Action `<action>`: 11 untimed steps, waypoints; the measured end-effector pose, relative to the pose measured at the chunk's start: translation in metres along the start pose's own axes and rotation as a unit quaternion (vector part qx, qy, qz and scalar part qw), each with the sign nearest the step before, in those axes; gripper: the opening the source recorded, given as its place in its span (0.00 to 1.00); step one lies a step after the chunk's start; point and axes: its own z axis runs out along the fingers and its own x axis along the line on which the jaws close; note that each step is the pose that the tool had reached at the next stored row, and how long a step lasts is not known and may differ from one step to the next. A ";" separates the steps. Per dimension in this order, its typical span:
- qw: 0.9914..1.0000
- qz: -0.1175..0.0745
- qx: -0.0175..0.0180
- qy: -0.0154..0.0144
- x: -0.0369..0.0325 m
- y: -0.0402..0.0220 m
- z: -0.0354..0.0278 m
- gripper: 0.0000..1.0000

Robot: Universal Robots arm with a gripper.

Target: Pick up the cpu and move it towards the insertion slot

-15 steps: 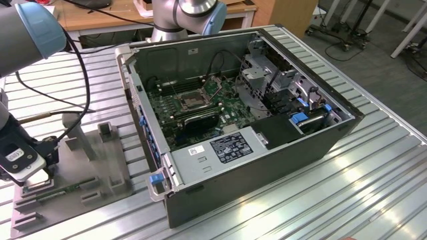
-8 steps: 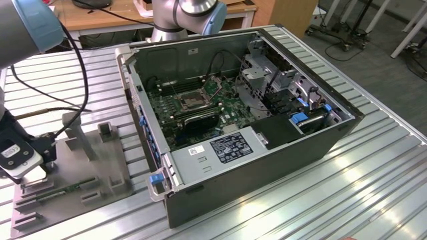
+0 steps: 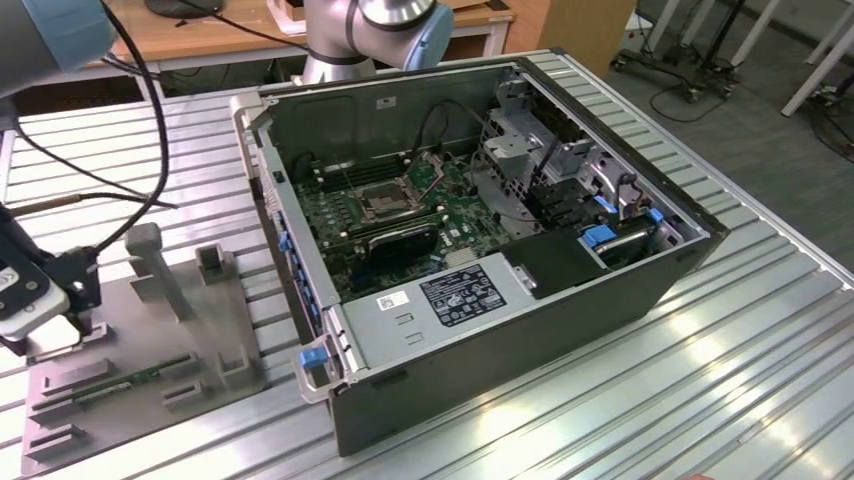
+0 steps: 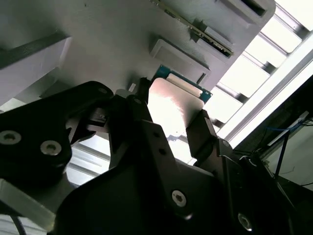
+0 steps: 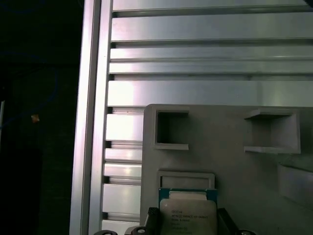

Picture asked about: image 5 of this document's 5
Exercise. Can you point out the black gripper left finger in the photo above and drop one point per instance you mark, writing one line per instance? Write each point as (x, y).
(152, 220)

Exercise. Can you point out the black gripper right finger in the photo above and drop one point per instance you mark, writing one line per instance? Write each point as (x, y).
(223, 221)

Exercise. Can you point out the silver CPU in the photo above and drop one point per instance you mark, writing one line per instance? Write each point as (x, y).
(185, 215)

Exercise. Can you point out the grey parts rack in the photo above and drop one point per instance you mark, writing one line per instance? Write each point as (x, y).
(220, 159)

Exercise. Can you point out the small orange scrap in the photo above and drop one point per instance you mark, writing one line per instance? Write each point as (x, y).
(35, 118)

